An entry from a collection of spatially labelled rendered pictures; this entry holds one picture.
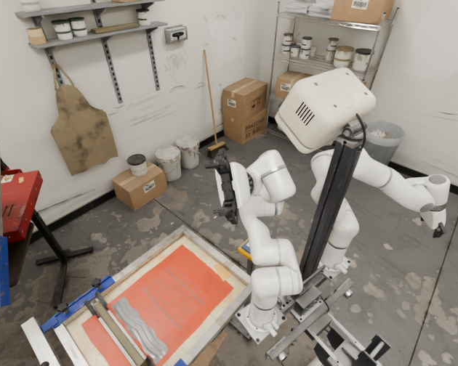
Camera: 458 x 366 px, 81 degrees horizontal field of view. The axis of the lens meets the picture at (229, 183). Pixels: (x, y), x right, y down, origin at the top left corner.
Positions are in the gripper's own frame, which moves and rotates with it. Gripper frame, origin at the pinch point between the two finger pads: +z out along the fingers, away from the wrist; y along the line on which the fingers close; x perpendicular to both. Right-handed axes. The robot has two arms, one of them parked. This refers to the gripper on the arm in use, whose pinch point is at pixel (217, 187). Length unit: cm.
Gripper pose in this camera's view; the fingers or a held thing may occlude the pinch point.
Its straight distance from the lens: 53.1
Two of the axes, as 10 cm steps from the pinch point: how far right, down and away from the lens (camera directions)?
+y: 1.7, 9.8, -0.2
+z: -3.2, 0.4, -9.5
